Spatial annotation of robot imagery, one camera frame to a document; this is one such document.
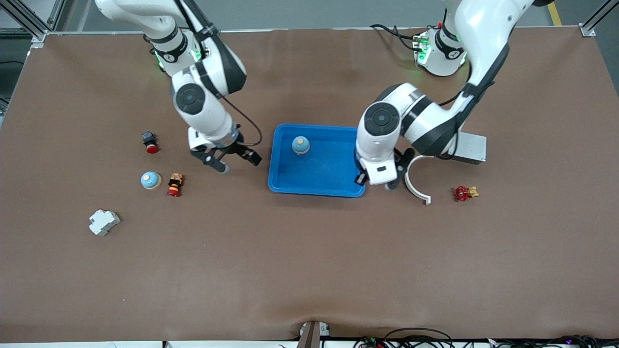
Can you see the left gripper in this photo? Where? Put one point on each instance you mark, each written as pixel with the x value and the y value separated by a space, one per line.
pixel 360 179

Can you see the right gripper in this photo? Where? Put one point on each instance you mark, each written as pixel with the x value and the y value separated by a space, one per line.
pixel 238 148

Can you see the blue call bell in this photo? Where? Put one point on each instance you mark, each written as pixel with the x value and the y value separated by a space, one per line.
pixel 150 180
pixel 300 145

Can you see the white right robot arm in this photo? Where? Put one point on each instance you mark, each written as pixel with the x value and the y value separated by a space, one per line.
pixel 205 118

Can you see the blue plastic tray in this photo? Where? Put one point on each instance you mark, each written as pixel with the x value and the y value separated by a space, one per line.
pixel 314 169

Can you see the red emergency stop orange base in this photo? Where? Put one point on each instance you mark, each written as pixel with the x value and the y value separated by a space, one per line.
pixel 175 185

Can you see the brown table cover mat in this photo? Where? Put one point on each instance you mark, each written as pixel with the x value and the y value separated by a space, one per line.
pixel 309 266

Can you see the brass valve red handwheel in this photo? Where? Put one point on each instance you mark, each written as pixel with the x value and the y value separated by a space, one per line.
pixel 462 193

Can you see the red push button blue base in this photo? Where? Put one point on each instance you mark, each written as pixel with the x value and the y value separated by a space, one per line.
pixel 150 142

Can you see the silver metal power supply box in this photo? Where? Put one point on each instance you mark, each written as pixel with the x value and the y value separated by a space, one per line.
pixel 474 147

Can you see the white circuit breaker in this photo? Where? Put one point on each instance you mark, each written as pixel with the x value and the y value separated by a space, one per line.
pixel 104 222

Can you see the white curved plastic bracket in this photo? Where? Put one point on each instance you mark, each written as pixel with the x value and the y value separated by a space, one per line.
pixel 409 188

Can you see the aluminium frame profile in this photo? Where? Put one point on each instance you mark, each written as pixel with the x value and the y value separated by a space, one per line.
pixel 36 34
pixel 587 30

